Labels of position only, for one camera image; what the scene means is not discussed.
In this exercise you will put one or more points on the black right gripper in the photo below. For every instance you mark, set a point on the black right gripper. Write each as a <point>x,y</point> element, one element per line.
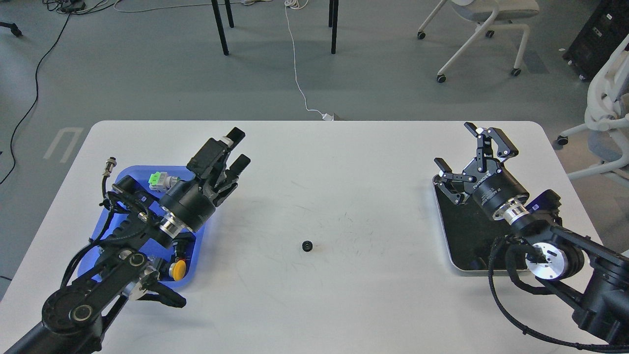
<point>494,189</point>

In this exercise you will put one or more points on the black table leg left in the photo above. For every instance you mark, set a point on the black table leg left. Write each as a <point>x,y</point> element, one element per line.
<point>219,23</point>

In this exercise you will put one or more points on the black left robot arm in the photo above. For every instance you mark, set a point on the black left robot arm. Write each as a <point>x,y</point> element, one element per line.
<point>138,243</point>

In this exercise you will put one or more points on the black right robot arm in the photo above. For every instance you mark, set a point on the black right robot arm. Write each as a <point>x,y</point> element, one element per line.
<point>542,257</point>

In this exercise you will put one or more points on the silver metal tray black inside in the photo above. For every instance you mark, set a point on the silver metal tray black inside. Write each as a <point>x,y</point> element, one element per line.
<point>469,233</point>

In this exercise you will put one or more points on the small black gear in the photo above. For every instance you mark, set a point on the small black gear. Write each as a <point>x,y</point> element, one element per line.
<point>307,245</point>

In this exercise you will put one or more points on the black table leg right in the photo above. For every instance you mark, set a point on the black table leg right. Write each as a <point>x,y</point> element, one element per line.
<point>333,19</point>

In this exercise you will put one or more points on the black table leg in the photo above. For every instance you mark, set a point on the black table leg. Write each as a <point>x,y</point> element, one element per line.
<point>219,23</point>
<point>333,19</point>

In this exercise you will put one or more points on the white mesh office chair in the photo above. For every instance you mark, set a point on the white mesh office chair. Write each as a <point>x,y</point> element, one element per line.
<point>607,112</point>

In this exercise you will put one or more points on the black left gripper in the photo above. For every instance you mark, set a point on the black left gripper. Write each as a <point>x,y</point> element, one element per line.
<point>192,202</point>

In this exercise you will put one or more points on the green white connector part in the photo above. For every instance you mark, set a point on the green white connector part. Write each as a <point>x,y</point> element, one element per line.
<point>162,181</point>

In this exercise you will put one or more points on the black equipment case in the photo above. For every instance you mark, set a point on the black equipment case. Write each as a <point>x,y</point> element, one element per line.
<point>605,29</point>

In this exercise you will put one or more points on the yellow push button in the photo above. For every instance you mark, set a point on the yellow push button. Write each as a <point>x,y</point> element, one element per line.
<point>177,270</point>

